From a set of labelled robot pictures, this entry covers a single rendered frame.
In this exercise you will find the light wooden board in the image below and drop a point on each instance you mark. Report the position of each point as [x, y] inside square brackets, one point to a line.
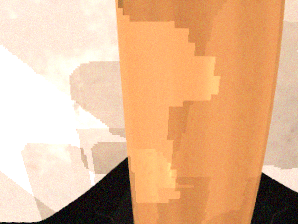
[198, 81]

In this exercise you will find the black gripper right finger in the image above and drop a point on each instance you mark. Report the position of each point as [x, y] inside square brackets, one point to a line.
[275, 204]

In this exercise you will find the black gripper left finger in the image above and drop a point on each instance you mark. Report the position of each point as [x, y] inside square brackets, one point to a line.
[108, 202]

